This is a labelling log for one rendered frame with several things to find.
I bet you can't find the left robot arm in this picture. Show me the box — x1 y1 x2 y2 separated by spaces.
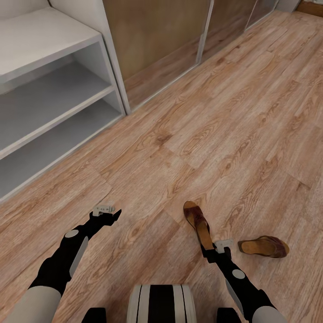
3 205 122 323

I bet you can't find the robot trunk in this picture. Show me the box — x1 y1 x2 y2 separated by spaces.
127 284 197 323

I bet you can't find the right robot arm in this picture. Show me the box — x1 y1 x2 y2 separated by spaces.
201 239 290 323

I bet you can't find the sandal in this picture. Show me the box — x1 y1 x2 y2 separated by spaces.
183 201 214 250
237 236 290 258

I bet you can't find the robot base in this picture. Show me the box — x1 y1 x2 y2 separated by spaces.
82 307 241 323

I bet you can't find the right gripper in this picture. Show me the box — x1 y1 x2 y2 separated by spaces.
201 245 231 268

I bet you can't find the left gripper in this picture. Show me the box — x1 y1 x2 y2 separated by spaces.
88 210 122 232

